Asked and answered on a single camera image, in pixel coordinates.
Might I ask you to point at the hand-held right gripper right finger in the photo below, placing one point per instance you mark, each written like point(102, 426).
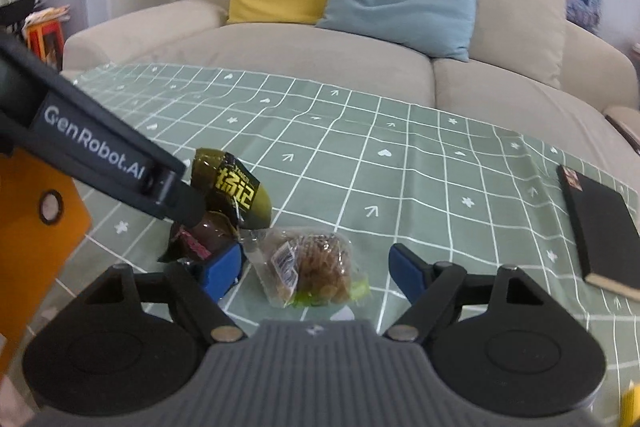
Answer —
point(407, 272)

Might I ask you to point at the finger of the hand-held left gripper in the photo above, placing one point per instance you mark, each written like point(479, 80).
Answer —
point(185, 202)

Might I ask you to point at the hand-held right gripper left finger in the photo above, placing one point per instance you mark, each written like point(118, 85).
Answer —
point(222, 267)

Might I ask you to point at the clear packet with brown snack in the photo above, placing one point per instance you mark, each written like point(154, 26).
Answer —
point(312, 267)

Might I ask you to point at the orange cardboard box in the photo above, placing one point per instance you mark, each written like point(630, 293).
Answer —
point(30, 257)

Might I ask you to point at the dark green snack packet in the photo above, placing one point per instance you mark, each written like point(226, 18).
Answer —
point(235, 192)

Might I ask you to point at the green checkered tablecloth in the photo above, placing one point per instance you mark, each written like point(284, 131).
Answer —
point(400, 187)

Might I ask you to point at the red stool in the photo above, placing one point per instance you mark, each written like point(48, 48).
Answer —
point(45, 44)

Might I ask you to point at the stack of magazines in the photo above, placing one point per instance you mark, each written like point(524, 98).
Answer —
point(45, 14)

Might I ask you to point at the beige sofa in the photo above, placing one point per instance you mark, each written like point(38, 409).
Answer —
point(300, 52)

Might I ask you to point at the black notebook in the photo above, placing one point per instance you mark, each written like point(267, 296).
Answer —
point(600, 232)

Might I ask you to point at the yellow box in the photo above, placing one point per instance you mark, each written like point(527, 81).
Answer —
point(631, 404)

